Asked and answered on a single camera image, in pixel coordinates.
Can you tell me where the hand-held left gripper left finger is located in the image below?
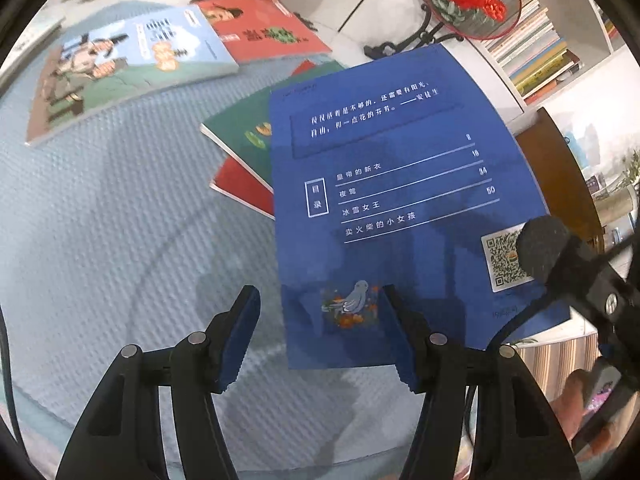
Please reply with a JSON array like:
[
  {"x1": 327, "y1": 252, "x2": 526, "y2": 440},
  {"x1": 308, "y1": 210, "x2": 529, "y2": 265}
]
[{"x1": 55, "y1": 285, "x2": 262, "y2": 480}]

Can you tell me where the blue book bird print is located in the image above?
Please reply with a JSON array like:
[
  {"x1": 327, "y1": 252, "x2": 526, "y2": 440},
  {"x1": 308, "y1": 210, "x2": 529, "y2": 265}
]
[{"x1": 268, "y1": 44, "x2": 572, "y2": 372}]

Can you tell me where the light blue cartoon poets book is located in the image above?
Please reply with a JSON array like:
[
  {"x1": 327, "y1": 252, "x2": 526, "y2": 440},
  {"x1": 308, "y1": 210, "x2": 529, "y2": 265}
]
[{"x1": 25, "y1": 4, "x2": 240, "y2": 147}]

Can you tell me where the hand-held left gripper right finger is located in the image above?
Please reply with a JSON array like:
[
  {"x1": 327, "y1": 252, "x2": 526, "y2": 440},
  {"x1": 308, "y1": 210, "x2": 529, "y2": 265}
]
[{"x1": 381, "y1": 284, "x2": 583, "y2": 480}]

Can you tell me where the dark green book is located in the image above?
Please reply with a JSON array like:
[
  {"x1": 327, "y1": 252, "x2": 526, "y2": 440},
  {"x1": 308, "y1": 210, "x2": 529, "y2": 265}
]
[{"x1": 200, "y1": 60, "x2": 351, "y2": 193}]

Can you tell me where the blue quilted mat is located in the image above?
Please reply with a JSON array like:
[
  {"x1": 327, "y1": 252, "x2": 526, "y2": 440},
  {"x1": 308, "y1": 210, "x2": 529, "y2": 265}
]
[{"x1": 0, "y1": 0, "x2": 551, "y2": 471}]

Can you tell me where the row of pale-spined books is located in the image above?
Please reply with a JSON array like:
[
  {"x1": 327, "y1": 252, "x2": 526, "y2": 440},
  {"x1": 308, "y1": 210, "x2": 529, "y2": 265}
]
[{"x1": 480, "y1": 0, "x2": 583, "y2": 106}]

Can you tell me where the white book grassy landscape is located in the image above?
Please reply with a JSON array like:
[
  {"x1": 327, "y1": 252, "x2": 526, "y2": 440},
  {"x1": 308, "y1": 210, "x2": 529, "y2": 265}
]
[{"x1": 0, "y1": 15, "x2": 67, "y2": 86}]

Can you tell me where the person's right hand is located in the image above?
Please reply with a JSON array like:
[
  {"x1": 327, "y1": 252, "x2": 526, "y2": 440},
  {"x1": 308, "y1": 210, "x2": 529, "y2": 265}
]
[{"x1": 554, "y1": 369, "x2": 628, "y2": 463}]

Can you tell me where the red book yellow-robed man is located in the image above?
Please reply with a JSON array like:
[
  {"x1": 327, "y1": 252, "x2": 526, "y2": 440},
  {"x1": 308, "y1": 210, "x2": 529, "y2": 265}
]
[{"x1": 195, "y1": 0, "x2": 333, "y2": 65}]

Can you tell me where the row of colourful books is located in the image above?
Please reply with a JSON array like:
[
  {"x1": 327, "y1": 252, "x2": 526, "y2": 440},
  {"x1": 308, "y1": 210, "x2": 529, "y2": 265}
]
[{"x1": 600, "y1": 10, "x2": 626, "y2": 41}]

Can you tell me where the red book cartoon man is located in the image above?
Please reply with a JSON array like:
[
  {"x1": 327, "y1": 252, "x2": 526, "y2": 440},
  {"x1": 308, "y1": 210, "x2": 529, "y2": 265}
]
[{"x1": 209, "y1": 59, "x2": 317, "y2": 220}]

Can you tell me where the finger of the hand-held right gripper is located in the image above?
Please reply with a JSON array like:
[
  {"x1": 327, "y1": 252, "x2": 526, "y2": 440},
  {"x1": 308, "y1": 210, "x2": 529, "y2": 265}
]
[{"x1": 516, "y1": 216, "x2": 640, "y2": 321}]

